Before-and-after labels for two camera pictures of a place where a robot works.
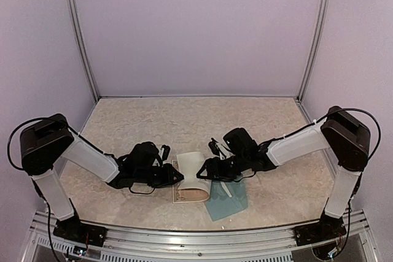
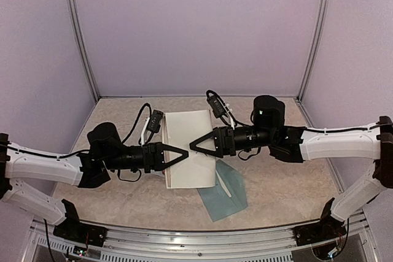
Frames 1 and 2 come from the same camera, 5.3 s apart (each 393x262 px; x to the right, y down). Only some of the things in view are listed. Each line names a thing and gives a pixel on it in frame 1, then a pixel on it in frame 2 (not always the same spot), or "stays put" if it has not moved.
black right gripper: x=209 y=164 to x=224 y=142
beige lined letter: x=226 y=189 stays put
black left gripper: x=170 y=171 to x=153 y=156
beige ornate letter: x=191 y=189 to x=178 y=130
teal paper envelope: x=220 y=205 stays put
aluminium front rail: x=135 y=245 stays put
